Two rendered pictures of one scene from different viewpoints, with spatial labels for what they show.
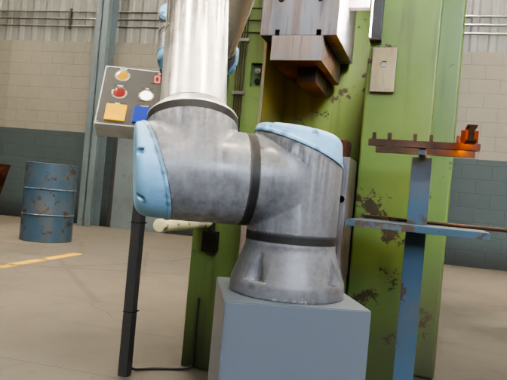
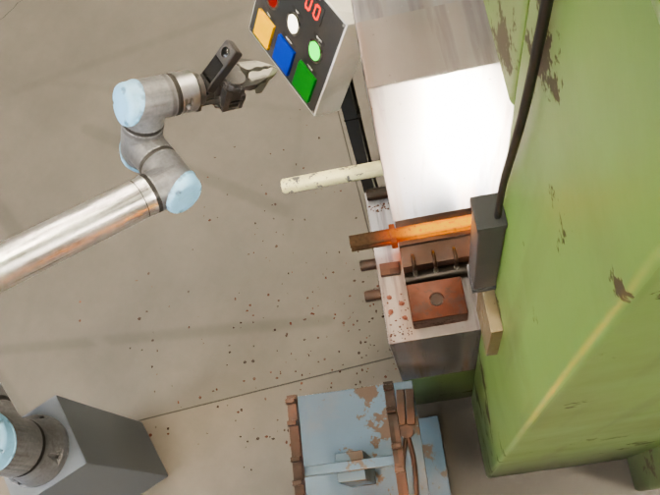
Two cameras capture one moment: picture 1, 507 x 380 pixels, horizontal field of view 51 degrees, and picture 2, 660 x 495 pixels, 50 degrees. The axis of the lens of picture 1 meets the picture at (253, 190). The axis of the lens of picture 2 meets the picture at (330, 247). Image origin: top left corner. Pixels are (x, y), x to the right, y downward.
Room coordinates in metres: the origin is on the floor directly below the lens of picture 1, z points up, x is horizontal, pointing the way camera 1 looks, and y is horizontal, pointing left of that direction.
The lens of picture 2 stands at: (1.82, -0.71, 2.46)
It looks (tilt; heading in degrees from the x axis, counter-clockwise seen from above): 67 degrees down; 87
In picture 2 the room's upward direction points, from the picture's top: 24 degrees counter-clockwise
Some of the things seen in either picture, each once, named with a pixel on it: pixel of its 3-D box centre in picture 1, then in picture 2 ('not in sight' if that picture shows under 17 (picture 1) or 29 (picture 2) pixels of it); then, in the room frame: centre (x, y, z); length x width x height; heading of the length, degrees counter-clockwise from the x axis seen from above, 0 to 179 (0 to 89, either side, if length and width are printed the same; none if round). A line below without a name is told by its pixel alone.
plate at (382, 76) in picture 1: (383, 70); (488, 318); (2.03, -0.45, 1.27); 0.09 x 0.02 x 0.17; 72
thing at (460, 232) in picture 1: (416, 227); (362, 472); (1.68, -0.52, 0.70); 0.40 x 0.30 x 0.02; 71
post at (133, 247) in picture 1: (136, 238); (353, 124); (2.10, 0.44, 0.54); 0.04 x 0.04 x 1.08; 72
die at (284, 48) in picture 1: (308, 62); not in sight; (2.20, -0.18, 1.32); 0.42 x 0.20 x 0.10; 162
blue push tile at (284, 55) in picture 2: (142, 115); (285, 54); (1.97, 0.43, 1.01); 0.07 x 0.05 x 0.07; 97
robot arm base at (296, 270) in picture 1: (288, 262); (26, 449); (0.89, -0.07, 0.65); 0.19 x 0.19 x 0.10
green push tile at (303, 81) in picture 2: not in sight; (305, 81); (1.99, 0.33, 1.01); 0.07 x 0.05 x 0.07; 97
